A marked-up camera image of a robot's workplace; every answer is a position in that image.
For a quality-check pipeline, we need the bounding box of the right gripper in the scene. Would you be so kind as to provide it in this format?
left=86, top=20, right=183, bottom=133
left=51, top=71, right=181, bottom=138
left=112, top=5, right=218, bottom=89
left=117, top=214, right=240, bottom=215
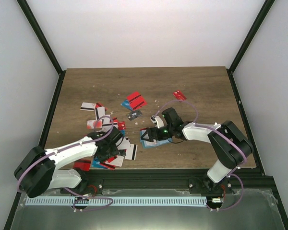
left=141, top=125, right=174, bottom=142

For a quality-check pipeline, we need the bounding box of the teal card holder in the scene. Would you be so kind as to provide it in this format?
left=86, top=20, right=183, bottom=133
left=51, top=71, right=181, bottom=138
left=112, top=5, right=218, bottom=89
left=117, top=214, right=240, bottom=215
left=140, top=139, right=170, bottom=148

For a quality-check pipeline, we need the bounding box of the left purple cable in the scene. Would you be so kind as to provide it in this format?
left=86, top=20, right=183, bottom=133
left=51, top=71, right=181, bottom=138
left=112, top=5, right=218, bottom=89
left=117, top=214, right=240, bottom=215
left=16, top=115, right=115, bottom=213

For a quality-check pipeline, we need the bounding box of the white card bottom centre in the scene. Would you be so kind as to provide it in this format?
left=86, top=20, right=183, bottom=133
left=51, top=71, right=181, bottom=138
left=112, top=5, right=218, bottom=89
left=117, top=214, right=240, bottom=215
left=106, top=156, right=124, bottom=167

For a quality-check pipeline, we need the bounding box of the light blue slotted rail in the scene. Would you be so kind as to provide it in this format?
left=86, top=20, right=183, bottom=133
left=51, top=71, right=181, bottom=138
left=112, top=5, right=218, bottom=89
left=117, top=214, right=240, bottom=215
left=25, top=196, right=207, bottom=207

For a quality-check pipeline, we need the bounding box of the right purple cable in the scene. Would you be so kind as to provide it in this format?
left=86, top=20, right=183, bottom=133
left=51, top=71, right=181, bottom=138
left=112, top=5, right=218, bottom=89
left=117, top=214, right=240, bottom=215
left=155, top=100, right=248, bottom=213

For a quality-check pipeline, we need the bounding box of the purple cable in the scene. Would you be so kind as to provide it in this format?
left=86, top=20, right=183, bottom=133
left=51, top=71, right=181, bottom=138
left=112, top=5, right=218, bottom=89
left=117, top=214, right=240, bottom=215
left=155, top=100, right=248, bottom=213
left=16, top=115, right=115, bottom=213

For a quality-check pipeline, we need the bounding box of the red card far right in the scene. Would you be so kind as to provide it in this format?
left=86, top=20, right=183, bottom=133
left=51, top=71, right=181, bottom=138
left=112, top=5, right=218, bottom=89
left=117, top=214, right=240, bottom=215
left=172, top=90, right=187, bottom=101

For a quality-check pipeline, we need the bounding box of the black aluminium frame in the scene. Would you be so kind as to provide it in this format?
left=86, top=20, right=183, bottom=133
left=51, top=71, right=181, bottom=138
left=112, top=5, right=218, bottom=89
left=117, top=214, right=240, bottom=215
left=14, top=0, right=288, bottom=230

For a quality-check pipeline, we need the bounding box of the blue card top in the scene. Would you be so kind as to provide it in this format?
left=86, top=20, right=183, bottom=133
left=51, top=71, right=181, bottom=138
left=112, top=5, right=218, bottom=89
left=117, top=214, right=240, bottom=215
left=121, top=99, right=132, bottom=111

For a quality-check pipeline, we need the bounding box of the blue card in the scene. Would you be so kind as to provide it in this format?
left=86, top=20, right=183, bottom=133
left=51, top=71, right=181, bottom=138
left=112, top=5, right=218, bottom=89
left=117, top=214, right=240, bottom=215
left=121, top=99, right=132, bottom=111
left=91, top=161, right=101, bottom=168

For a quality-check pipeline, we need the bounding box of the blue card bottom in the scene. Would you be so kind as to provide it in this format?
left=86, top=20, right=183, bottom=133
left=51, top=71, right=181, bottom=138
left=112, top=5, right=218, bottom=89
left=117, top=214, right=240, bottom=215
left=91, top=161, right=101, bottom=168

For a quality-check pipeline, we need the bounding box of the white striped card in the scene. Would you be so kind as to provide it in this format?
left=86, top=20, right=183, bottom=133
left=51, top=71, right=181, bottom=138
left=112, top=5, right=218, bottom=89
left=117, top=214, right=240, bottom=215
left=125, top=144, right=138, bottom=161
left=80, top=102, right=96, bottom=111

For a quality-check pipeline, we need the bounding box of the dark red striped card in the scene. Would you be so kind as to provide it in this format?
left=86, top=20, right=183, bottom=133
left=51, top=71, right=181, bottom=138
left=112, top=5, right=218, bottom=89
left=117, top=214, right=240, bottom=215
left=73, top=160, right=92, bottom=172

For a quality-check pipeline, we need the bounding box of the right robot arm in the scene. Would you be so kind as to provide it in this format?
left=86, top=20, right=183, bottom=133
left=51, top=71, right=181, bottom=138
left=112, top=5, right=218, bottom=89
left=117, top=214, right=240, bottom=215
left=141, top=107, right=254, bottom=193

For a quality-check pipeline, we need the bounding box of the white striped card left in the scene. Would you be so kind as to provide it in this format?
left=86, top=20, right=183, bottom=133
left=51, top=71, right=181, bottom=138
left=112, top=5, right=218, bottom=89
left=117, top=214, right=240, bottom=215
left=80, top=102, right=96, bottom=111

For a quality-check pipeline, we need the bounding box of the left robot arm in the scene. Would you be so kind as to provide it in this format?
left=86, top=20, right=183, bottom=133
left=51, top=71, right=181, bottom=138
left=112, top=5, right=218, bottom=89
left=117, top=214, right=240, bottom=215
left=14, top=127, right=125, bottom=198

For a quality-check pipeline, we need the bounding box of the red magnetic stripe card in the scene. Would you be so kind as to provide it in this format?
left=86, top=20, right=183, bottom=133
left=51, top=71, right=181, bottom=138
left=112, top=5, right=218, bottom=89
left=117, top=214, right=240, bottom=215
left=126, top=92, right=147, bottom=110

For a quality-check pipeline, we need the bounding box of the white striped card lower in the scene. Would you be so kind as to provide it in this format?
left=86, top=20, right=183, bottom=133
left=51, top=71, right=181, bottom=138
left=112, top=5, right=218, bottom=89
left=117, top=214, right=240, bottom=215
left=125, top=144, right=138, bottom=161

